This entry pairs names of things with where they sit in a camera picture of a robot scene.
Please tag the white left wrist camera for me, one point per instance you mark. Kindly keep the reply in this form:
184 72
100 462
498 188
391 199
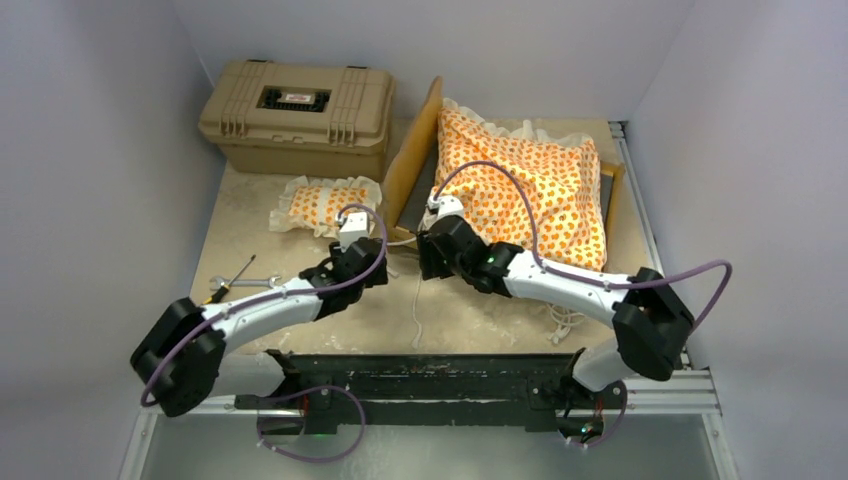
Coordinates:
353 226

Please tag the small orange patterned pillow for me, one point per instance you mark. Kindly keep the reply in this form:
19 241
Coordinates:
313 203

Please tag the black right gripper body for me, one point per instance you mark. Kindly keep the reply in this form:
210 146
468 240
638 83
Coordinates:
434 264

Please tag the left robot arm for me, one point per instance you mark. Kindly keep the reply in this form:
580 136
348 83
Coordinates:
180 358

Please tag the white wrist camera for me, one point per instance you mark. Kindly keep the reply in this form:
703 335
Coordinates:
439 208
353 226

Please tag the yellow black screwdriver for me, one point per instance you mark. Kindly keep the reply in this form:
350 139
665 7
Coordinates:
225 287

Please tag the silver open-end wrench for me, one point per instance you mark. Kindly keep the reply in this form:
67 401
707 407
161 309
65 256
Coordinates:
270 282

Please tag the tan plastic tool case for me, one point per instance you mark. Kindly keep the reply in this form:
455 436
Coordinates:
275 118

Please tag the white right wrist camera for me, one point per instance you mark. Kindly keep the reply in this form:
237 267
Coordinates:
439 208

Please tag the orange patterned white blanket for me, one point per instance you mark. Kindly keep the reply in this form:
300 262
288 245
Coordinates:
529 190

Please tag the wooden pet bed frame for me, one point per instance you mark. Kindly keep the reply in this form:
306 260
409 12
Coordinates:
411 140

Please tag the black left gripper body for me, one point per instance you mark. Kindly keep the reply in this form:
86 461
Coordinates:
378 278

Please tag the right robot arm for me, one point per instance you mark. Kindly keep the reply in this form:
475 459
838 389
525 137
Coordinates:
650 322

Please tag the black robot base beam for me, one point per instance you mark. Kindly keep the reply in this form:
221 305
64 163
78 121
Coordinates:
532 391

